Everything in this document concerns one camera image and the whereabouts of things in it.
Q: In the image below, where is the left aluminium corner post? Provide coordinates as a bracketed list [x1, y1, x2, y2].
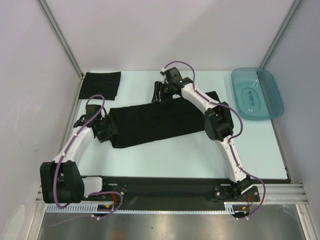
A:
[36, 0, 84, 79]

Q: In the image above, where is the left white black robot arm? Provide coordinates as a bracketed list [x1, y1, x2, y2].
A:
[39, 104, 119, 208]

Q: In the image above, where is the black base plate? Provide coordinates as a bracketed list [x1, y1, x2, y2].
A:
[79, 176, 292, 211]

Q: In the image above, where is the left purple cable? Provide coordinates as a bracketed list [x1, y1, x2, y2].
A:
[47, 94, 124, 226]

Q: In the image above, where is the teal transparent plastic bin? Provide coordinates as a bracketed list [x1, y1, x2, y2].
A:
[231, 67, 284, 121]

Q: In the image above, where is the folded black t shirt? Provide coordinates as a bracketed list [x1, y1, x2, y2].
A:
[78, 71, 122, 101]

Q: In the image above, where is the black t shirt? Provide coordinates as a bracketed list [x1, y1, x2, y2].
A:
[109, 97, 205, 149]
[78, 71, 122, 101]

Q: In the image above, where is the white slotted cable duct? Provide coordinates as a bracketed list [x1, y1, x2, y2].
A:
[46, 203, 114, 214]

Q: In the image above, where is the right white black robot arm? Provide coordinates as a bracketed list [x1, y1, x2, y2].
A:
[151, 67, 253, 201]

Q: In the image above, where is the aluminium frame rail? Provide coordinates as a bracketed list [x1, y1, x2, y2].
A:
[34, 182, 307, 205]

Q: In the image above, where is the aluminium corner post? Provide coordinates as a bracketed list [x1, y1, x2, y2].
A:
[259, 0, 304, 69]
[36, 0, 84, 79]

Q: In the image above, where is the right aluminium corner post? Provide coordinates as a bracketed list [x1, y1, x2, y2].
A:
[259, 0, 304, 69]

